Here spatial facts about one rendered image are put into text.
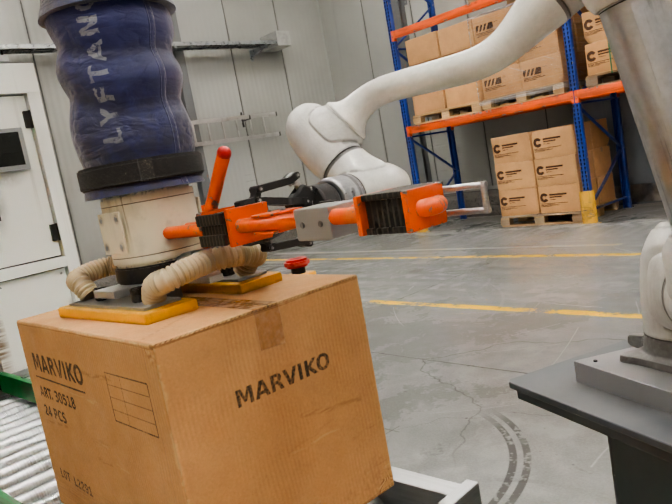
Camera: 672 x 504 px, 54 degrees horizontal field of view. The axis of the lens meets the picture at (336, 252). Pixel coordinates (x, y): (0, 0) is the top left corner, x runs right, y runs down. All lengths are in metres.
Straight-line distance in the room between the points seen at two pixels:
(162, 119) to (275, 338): 0.43
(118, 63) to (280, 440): 0.68
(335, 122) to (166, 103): 0.32
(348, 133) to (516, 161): 7.90
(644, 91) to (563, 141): 7.66
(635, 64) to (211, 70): 10.72
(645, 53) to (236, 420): 0.82
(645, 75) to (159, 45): 0.80
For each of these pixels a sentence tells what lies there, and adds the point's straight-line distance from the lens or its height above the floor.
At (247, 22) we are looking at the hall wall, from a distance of 12.32.
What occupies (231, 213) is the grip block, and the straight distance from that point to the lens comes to 1.03.
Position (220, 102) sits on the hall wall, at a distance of 11.60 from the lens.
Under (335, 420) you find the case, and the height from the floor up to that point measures 0.85.
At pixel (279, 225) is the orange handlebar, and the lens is 0.95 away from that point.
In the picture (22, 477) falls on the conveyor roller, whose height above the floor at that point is 0.54.
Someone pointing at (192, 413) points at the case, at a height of 0.96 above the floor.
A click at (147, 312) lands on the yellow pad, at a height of 1.09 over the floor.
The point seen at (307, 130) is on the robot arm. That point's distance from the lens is 1.32.
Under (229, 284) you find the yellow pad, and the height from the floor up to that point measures 1.09.
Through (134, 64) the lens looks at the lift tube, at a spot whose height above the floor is 1.49.
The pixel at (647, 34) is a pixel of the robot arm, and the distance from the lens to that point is 1.13.
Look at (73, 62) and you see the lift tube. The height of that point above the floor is 1.51.
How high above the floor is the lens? 1.27
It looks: 8 degrees down
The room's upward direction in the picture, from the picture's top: 10 degrees counter-clockwise
